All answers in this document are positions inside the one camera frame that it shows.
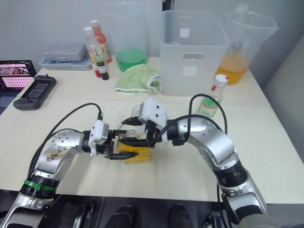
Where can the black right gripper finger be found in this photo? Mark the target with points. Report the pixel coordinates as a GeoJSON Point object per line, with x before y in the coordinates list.
{"type": "Point", "coordinates": [133, 142]}
{"type": "Point", "coordinates": [131, 121]}

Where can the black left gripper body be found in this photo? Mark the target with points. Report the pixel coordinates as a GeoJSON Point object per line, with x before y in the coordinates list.
{"type": "Point", "coordinates": [108, 146]}

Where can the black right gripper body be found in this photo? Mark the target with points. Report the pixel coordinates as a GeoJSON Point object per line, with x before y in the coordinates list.
{"type": "Point", "coordinates": [151, 133]}

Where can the square bottle with yellow liquid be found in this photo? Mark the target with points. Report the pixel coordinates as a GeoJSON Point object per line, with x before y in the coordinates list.
{"type": "Point", "coordinates": [140, 154]}

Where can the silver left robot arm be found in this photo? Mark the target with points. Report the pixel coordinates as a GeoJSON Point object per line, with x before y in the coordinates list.
{"type": "Point", "coordinates": [59, 142]}

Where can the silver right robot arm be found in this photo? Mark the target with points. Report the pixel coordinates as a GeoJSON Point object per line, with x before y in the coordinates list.
{"type": "Point", "coordinates": [213, 140]}

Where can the clear drinking glass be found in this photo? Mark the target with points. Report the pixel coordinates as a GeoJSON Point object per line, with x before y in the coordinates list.
{"type": "Point", "coordinates": [135, 110]}

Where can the small dark bottle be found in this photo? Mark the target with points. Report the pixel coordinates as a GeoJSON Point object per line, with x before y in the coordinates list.
{"type": "Point", "coordinates": [104, 74]}

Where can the clear pitcher with green liquid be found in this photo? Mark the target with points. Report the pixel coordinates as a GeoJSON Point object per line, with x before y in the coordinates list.
{"type": "Point", "coordinates": [130, 59]}

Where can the green-label juice bottle white cap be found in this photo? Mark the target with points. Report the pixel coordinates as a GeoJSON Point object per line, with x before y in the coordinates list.
{"type": "Point", "coordinates": [209, 107]}

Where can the clear colourful-label bottle white cap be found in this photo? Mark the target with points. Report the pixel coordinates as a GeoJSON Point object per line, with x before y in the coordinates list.
{"type": "Point", "coordinates": [91, 45]}

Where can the red sauce bottle white cap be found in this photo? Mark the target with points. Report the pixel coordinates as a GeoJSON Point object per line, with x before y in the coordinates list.
{"type": "Point", "coordinates": [101, 38]}

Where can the clear pitcher with orange liquid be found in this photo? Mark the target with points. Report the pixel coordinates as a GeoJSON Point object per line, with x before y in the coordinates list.
{"type": "Point", "coordinates": [232, 71]}

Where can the green towel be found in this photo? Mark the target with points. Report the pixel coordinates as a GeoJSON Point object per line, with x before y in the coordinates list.
{"type": "Point", "coordinates": [135, 78]}

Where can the translucent plastic storage bin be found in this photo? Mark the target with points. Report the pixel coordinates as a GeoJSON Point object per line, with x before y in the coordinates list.
{"type": "Point", "coordinates": [175, 78]}

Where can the light blue plastic tray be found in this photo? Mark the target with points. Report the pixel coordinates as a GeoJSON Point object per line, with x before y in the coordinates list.
{"type": "Point", "coordinates": [66, 65]}

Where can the black handheld game controller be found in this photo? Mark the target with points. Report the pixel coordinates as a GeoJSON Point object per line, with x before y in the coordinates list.
{"type": "Point", "coordinates": [35, 91]}

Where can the gray plastic case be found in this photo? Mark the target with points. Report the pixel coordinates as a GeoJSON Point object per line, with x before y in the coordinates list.
{"type": "Point", "coordinates": [64, 52]}

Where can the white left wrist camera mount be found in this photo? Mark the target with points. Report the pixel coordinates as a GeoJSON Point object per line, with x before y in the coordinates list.
{"type": "Point", "coordinates": [98, 135]}

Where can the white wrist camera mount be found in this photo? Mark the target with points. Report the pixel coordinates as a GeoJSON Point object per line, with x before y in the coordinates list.
{"type": "Point", "coordinates": [98, 135]}
{"type": "Point", "coordinates": [153, 111]}

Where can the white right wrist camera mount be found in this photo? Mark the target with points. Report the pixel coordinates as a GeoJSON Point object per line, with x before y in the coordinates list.
{"type": "Point", "coordinates": [153, 111]}

